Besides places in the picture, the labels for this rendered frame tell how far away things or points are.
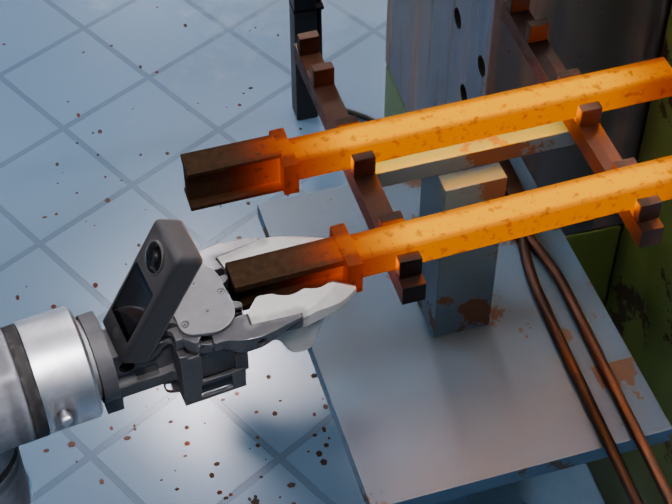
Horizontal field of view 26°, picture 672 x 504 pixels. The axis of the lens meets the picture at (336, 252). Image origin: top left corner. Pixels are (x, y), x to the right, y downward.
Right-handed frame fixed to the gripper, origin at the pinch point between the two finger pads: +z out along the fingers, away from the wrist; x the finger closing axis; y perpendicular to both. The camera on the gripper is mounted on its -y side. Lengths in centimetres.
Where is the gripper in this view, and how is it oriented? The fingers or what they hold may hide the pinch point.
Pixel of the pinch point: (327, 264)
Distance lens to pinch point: 116.2
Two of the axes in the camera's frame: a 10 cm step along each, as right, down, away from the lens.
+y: 0.0, 6.7, 7.4
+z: 9.2, -3.0, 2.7
